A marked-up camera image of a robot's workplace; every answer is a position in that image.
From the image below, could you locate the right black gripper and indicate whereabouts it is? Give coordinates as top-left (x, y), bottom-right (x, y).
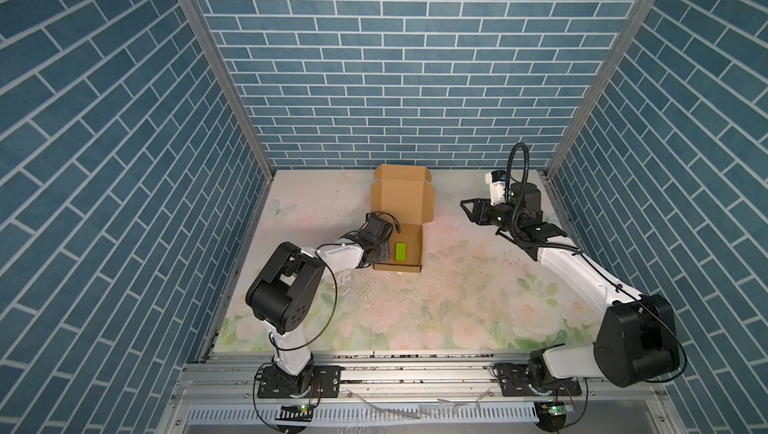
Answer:
top-left (461, 197), bottom-right (522, 235)

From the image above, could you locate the green orange toy brick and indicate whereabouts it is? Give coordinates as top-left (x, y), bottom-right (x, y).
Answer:
top-left (395, 242), bottom-right (408, 263)

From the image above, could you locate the brown cardboard box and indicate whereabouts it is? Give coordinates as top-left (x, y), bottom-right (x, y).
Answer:
top-left (371, 164), bottom-right (436, 273)

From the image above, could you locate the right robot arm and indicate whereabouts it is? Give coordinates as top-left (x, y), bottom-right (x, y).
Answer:
top-left (460, 170), bottom-right (688, 395)

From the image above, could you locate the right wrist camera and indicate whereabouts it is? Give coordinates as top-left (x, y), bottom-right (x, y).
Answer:
top-left (485, 169), bottom-right (507, 205)

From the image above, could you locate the white slotted cable duct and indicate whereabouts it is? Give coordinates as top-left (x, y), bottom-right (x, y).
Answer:
top-left (186, 401), bottom-right (539, 427)

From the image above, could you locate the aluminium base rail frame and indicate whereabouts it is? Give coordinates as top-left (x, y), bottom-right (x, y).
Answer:
top-left (159, 351), bottom-right (684, 433)

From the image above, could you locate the right corner aluminium post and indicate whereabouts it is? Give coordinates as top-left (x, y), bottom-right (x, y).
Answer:
top-left (544, 0), bottom-right (656, 179)

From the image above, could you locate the corner aluminium post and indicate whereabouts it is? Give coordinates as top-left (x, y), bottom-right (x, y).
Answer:
top-left (544, 0), bottom-right (656, 179)
top-left (177, 0), bottom-right (274, 182)

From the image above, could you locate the left corner aluminium post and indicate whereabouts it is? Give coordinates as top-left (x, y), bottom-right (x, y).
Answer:
top-left (177, 0), bottom-right (274, 182)

